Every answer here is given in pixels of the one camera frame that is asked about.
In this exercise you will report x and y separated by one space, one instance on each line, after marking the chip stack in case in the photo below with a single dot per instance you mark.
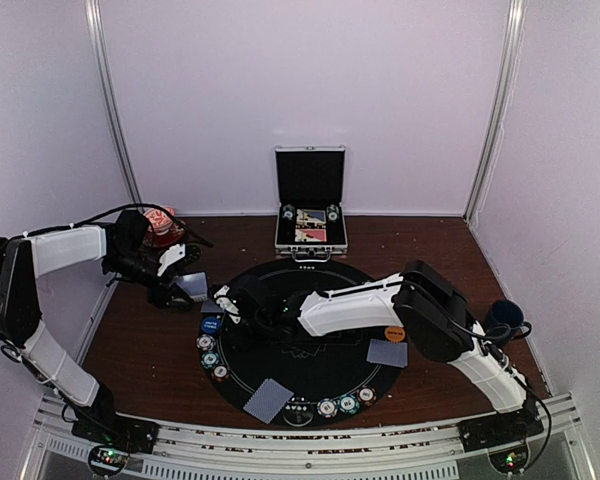
288 212
333 213

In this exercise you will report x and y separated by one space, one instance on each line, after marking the orange big blind button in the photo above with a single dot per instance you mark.
395 334

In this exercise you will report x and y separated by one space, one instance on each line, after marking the blue white chips front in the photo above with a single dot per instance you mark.
327 408

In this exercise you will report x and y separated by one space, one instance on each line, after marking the green chips front seat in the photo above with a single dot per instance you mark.
348 404

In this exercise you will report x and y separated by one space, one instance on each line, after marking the grey blue card deck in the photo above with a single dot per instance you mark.
194 285

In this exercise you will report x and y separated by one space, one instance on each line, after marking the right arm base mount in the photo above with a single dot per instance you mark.
498 429

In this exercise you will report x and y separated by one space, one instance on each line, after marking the green chips seat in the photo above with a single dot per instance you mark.
348 404
209 360

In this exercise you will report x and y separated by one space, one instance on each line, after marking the dark blue mug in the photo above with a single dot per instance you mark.
505 321

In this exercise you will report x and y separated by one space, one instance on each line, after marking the aluminium front rail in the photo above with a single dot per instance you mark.
431 450

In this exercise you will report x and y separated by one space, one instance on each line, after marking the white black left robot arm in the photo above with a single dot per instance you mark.
49 274

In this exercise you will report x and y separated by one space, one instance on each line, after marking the round black poker mat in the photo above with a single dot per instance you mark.
312 367

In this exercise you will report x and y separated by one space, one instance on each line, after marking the left chip stack in case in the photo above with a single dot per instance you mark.
288 212

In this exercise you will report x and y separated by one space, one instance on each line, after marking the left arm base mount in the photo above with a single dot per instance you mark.
100 423

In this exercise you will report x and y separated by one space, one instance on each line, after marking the aluminium poker case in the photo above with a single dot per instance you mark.
311 178

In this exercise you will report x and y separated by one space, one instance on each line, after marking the right chip stack in case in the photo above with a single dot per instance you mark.
333 213

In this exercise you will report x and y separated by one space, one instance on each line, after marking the red floral plate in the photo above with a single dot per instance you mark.
173 236

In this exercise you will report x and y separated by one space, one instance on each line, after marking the blue card box in case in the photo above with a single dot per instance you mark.
310 218

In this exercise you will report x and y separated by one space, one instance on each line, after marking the clear round dealer button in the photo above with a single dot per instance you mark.
298 412

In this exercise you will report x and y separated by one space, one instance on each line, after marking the orange chips seat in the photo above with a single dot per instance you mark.
220 373
367 395

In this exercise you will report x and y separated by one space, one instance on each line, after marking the blue card front seat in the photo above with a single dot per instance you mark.
267 400

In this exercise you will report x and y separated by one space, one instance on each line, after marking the orange chips front seat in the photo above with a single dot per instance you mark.
367 395

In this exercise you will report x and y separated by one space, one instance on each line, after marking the blue white chips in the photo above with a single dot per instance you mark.
327 408
205 343

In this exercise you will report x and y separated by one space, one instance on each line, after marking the blue card seat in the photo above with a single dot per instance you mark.
209 307
267 400
383 352

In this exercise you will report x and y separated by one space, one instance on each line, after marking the red card box in case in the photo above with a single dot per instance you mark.
311 235

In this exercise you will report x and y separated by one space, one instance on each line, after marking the blue small blind button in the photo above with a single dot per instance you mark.
210 325

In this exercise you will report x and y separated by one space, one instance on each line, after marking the red white patterned bowl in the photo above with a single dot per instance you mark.
160 220

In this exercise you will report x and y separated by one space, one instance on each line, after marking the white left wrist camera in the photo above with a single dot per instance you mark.
170 257

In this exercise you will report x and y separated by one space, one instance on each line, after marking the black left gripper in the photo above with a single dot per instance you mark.
162 294

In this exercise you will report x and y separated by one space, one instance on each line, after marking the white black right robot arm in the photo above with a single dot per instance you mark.
433 313

